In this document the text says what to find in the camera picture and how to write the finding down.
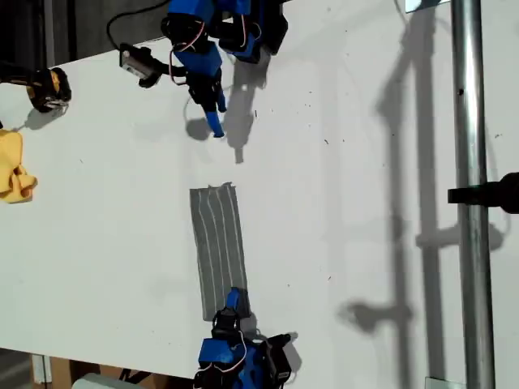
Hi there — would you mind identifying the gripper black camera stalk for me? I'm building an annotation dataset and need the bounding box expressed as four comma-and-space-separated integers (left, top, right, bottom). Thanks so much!
137, 58, 191, 88

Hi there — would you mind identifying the white plastic container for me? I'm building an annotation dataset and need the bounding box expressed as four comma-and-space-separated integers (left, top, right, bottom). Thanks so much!
71, 372, 137, 389

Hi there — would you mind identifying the yellow cloth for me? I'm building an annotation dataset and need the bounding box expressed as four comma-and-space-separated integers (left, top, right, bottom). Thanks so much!
0, 128, 38, 204

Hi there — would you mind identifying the grey striped towel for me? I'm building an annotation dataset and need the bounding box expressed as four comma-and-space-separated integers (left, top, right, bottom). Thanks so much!
189, 182, 252, 323

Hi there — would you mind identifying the white table leg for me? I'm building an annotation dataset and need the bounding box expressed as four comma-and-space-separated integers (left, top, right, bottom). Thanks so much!
32, 354, 53, 384

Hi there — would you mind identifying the steel post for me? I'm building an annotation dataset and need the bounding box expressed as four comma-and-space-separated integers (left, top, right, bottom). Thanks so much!
450, 0, 498, 389

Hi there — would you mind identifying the gripper black camera cable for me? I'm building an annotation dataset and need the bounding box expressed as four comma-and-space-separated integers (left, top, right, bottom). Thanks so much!
105, 0, 172, 52

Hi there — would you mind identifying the black clamp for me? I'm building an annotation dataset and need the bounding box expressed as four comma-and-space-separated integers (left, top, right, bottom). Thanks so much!
447, 172, 519, 214

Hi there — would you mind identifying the brown cardboard box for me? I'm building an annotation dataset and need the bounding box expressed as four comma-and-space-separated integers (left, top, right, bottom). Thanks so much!
30, 354, 195, 389

